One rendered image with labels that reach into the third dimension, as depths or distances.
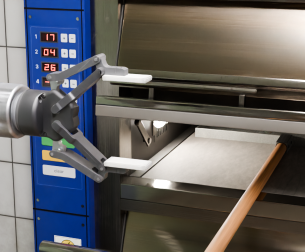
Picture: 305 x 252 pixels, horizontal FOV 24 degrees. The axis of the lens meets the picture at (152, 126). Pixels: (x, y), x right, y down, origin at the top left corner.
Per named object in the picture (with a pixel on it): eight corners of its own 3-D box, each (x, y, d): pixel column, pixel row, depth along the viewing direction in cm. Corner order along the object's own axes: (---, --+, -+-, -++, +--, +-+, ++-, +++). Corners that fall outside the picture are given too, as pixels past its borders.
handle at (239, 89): (108, 103, 161) (111, 103, 163) (254, 116, 150) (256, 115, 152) (109, 77, 161) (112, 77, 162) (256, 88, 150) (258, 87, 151)
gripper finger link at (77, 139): (55, 119, 114) (49, 125, 115) (104, 170, 113) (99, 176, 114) (66, 114, 118) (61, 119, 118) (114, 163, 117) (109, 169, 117)
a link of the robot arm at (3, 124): (10, 129, 125) (40, 132, 123) (-20, 142, 117) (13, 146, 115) (7, 76, 123) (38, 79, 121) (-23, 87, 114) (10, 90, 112)
